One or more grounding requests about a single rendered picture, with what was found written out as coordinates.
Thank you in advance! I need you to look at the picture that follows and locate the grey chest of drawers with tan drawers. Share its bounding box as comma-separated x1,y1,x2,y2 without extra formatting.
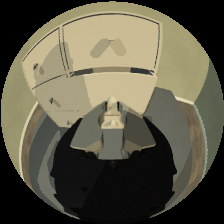
21,11,163,127

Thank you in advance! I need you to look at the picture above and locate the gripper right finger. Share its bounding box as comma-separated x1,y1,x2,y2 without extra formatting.
117,101,177,175

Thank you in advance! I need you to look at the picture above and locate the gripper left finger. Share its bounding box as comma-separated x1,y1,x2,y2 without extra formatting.
50,102,107,178

